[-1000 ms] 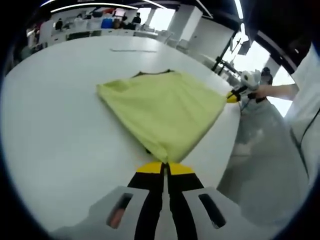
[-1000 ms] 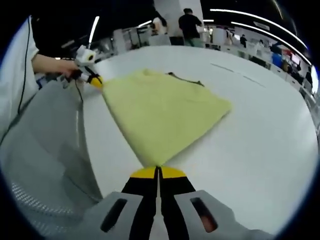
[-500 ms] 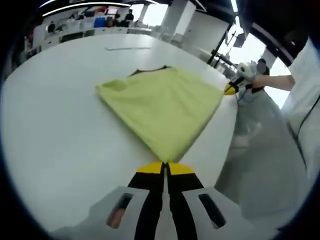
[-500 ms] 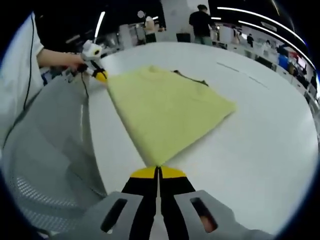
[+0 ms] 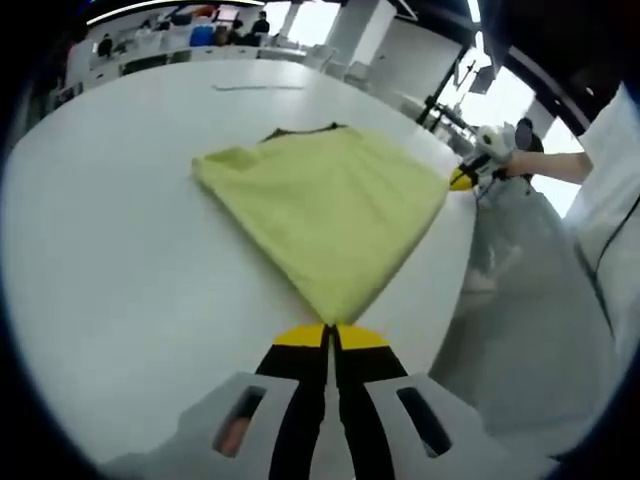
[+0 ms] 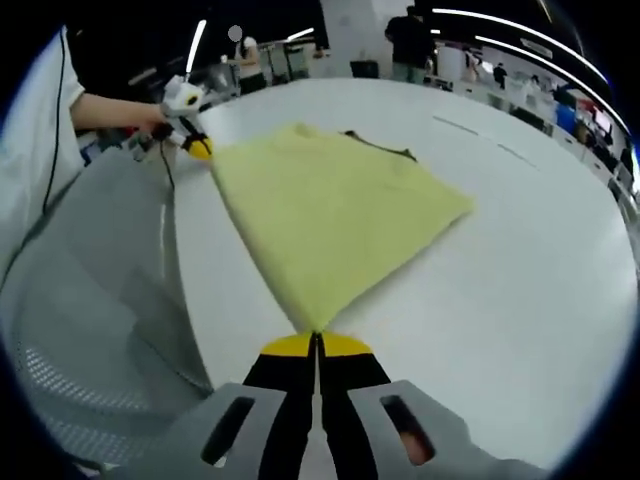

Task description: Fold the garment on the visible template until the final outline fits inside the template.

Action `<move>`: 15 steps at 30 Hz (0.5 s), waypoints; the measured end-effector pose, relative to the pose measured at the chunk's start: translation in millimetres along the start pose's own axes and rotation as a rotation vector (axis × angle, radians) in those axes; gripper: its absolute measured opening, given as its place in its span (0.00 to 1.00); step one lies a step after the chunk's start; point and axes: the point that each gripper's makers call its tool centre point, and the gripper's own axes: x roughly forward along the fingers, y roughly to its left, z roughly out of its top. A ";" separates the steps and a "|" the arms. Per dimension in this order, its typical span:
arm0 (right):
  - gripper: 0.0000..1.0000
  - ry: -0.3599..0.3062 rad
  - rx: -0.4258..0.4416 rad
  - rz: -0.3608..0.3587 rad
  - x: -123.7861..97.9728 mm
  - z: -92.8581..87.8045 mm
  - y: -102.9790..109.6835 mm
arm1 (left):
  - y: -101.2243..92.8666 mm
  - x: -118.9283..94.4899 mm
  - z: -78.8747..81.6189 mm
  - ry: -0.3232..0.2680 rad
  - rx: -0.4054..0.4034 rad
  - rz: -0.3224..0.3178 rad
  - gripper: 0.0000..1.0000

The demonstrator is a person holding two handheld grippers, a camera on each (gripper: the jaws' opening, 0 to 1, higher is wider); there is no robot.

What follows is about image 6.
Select blue container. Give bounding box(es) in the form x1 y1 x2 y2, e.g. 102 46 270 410
555 104 576 134

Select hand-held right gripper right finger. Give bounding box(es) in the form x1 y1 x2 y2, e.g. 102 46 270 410
319 333 546 480

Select white recessed socket strip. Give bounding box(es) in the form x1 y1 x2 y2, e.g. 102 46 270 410
432 115 541 171

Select white square pillar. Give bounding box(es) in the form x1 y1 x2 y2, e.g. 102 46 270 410
319 0 416 79

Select long ceiling light strip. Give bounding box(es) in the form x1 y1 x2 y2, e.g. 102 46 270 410
474 34 584 84
432 7 609 84

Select black cable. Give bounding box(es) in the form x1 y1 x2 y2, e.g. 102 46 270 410
0 24 69 286
158 139 176 190

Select yellow long-sleeved garment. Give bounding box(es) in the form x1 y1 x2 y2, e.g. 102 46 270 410
209 122 476 334

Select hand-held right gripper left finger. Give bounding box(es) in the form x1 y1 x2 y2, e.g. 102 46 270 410
107 333 317 480

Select person's left hand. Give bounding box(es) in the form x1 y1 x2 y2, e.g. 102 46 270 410
134 104 169 135

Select grey mesh chair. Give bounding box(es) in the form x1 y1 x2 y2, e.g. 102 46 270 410
14 344 201 471

